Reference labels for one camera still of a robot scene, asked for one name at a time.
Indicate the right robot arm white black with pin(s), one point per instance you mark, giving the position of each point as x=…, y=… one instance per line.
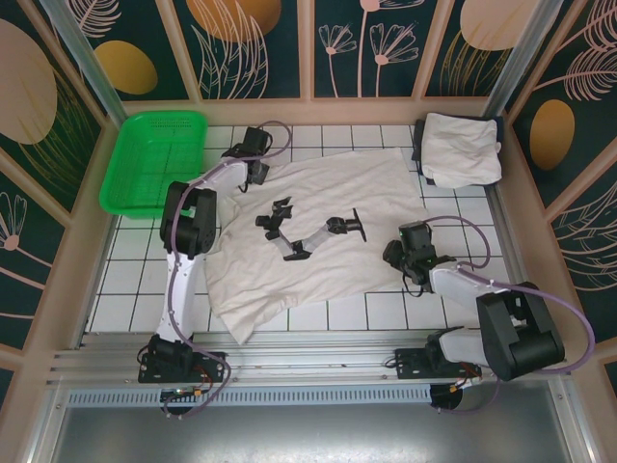
x=520, y=337

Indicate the green plastic basket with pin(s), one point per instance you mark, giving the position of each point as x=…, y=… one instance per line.
x=144, y=164

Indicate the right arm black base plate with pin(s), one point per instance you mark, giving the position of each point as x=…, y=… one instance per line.
x=410, y=362

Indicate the folded white cloth stack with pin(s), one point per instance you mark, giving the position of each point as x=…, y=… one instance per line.
x=417, y=140

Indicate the white t-shirt with robot print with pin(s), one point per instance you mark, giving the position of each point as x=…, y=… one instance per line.
x=337, y=183

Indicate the folded plain white t-shirt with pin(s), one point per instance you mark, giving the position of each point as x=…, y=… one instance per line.
x=458, y=149

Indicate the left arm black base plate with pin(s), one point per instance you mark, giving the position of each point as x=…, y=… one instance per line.
x=212, y=362

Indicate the aluminium corner post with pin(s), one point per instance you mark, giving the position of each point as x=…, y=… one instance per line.
x=88, y=62
x=521, y=48

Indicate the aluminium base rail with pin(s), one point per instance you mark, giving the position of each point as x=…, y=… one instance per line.
x=308, y=347

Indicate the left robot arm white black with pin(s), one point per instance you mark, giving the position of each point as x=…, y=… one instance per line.
x=180, y=289

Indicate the grey metal sheet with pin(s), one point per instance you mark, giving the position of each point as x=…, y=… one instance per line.
x=308, y=434

